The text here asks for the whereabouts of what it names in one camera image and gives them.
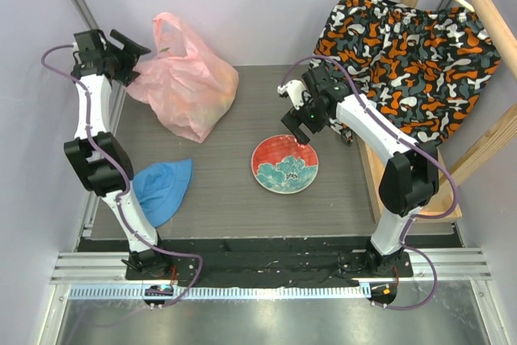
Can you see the red teal floral plate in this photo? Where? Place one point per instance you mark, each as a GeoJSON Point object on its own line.
{"type": "Point", "coordinates": [283, 166]}

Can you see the aluminium rail with slotted strip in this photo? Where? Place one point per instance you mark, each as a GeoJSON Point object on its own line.
{"type": "Point", "coordinates": [100, 276]}

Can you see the blue bucket hat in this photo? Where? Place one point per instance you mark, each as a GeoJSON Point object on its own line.
{"type": "Point", "coordinates": [160, 189]}

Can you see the orange camouflage patterned shorts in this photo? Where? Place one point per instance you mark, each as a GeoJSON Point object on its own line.
{"type": "Point", "coordinates": [423, 70]}

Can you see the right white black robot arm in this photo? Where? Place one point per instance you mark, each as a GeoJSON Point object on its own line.
{"type": "Point", "coordinates": [409, 180]}

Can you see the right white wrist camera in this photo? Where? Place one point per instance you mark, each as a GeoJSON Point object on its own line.
{"type": "Point", "coordinates": [297, 92]}

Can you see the pink plastic bag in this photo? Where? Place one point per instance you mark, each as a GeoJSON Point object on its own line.
{"type": "Point", "coordinates": [188, 87]}

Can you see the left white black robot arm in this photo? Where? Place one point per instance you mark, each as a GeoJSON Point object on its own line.
{"type": "Point", "coordinates": [98, 159]}

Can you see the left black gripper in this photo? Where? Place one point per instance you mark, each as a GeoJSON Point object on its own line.
{"type": "Point", "coordinates": [131, 54]}

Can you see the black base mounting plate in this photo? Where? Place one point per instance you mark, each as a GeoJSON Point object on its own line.
{"type": "Point", "coordinates": [312, 262]}

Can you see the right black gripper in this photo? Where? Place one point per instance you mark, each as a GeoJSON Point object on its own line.
{"type": "Point", "coordinates": [299, 119]}

